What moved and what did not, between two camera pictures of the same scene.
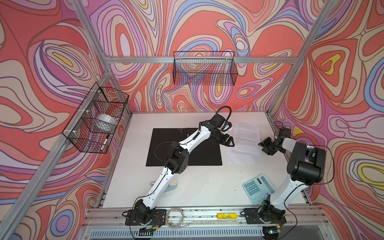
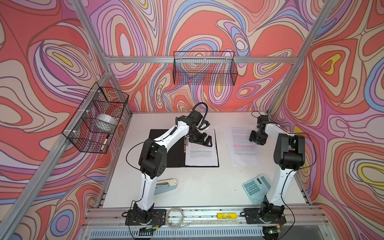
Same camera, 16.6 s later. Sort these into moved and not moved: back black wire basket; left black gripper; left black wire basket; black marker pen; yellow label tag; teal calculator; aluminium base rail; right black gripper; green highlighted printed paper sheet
Moved: right black gripper; green highlighted printed paper sheet; left black gripper
Not moved: back black wire basket; yellow label tag; left black wire basket; black marker pen; teal calculator; aluminium base rail
